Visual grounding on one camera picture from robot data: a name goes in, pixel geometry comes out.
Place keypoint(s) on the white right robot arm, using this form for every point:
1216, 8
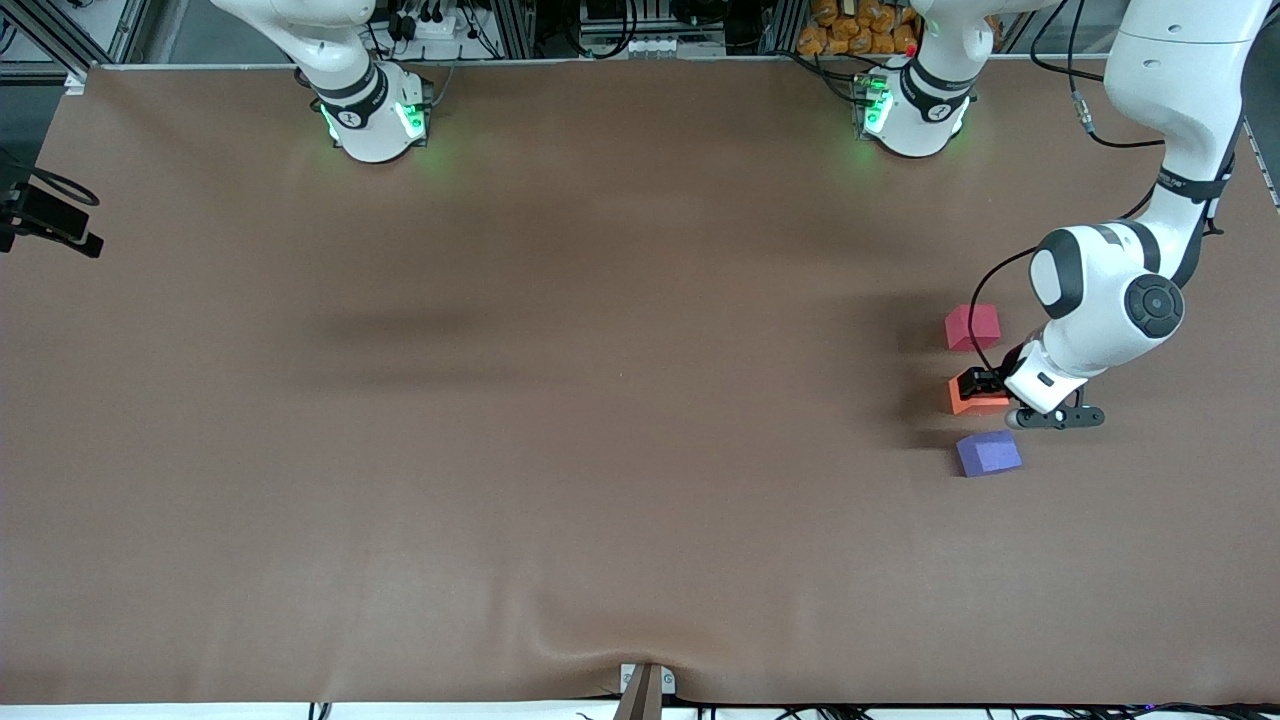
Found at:
365, 120

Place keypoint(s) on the purple foam block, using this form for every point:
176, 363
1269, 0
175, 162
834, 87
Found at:
990, 453

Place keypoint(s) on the small metal clamp bracket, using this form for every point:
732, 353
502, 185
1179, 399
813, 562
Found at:
628, 680

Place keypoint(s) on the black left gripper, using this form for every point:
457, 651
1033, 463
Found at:
1004, 369

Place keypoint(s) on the aluminium frame profile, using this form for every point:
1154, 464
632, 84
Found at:
1262, 150
60, 40

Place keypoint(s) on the white corner bracket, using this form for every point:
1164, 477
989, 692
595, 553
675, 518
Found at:
76, 82

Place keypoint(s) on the white terminal strip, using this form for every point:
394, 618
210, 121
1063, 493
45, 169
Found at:
650, 46

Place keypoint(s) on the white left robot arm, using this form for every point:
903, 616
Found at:
1170, 70

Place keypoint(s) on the brown table mat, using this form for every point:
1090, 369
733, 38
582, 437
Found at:
640, 500

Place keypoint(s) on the orange items pile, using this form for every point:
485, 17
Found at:
860, 28

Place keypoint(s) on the aluminium frame post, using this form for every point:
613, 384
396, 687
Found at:
788, 25
515, 28

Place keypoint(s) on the white power strip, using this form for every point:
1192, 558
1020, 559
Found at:
430, 28

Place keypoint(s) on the red foam block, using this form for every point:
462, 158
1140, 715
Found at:
970, 328

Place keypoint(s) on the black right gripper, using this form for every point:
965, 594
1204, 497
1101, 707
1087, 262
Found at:
51, 211

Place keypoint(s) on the orange foam block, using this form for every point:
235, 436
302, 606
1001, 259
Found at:
975, 404

